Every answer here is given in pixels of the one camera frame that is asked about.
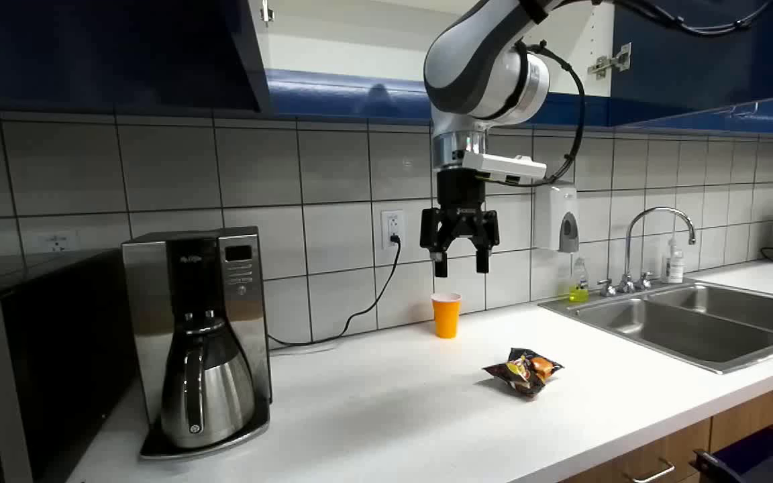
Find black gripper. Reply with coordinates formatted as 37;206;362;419
420;165;503;281

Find blue cabinet door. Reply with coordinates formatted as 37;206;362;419
610;0;773;137
0;0;275;117

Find wooden lower cabinet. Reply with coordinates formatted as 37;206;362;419
563;372;773;483

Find orange plastic cup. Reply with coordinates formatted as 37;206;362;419
430;293;465;340

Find yellow dish soap bottle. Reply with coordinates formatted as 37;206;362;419
559;251;593;305

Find chrome sink faucet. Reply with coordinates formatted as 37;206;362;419
599;203;701;298

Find small white pump bottle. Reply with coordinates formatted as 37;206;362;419
662;236;687;286

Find steel black coffee maker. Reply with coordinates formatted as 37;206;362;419
122;226;275;465

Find stainless steel sink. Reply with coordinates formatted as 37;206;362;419
543;279;773;372

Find stainless steel coffee carafe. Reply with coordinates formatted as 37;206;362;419
155;305;260;454

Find blue chair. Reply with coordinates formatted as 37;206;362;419
689;427;773;483

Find black microwave oven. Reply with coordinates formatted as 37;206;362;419
0;249;139;483

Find white wall outlet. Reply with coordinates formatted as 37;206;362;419
44;231;75;255
379;210;409;251

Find black power cord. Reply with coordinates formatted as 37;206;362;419
267;234;406;349

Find white wall soap dispenser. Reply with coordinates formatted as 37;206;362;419
532;183;583;255

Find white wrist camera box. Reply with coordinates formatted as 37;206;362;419
481;148;550;187

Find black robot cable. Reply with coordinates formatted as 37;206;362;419
519;0;773;187

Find blue upper wall cabinet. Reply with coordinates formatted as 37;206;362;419
248;0;622;128

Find metal drawer handle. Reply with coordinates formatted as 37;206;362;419
626;458;679;483

